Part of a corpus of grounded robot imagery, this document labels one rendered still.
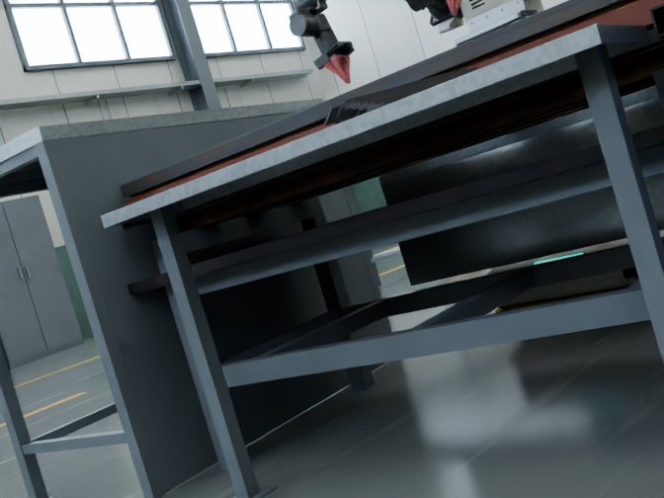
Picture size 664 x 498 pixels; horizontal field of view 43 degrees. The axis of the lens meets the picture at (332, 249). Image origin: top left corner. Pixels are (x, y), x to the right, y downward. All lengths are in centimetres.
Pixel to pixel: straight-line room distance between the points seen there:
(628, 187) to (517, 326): 50
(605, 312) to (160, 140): 147
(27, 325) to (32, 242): 103
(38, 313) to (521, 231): 880
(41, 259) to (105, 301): 867
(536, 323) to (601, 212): 78
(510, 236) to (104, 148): 123
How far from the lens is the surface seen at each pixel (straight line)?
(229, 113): 290
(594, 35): 133
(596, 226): 253
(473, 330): 187
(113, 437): 247
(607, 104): 144
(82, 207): 240
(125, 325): 241
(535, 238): 260
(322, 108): 195
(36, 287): 1094
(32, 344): 1083
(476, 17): 297
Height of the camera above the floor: 59
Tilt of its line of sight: 2 degrees down
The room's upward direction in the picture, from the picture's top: 17 degrees counter-clockwise
